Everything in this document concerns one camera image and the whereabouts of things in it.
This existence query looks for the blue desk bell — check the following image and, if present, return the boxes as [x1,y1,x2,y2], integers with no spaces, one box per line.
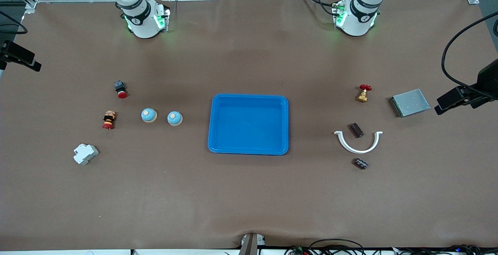
[167,111,183,127]
[141,107,158,123]

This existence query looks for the grey metal box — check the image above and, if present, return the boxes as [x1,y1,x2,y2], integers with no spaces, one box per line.
[388,88,431,118]

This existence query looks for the red push button black body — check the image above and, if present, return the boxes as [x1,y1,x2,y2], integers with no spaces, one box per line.
[114,80,128,99]

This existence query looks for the red yellow emergency stop button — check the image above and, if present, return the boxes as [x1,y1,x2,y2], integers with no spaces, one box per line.
[102,110,117,130]

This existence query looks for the white circuit breaker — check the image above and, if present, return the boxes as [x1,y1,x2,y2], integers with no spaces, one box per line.
[73,143,99,165]

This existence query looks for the blue plastic tray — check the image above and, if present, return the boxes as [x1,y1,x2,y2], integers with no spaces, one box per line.
[207,93,289,156]

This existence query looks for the brown table mat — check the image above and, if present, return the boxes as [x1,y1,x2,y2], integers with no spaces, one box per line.
[0,0,498,250]

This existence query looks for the grey metal clamp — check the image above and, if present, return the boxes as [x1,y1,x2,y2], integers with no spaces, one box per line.
[238,233,267,255]

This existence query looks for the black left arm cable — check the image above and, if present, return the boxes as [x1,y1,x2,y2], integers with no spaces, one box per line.
[442,11,498,90]

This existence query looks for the brass valve with red handle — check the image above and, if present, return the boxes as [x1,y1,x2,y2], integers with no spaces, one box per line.
[356,84,372,103]

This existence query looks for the white curved plastic bracket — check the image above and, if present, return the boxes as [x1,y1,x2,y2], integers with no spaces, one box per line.
[334,131,383,155]

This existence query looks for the black wire bundle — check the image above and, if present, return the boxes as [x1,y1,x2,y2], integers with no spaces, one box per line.
[389,244,498,255]

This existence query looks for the black looped cable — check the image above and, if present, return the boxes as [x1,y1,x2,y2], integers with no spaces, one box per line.
[309,238,365,255]

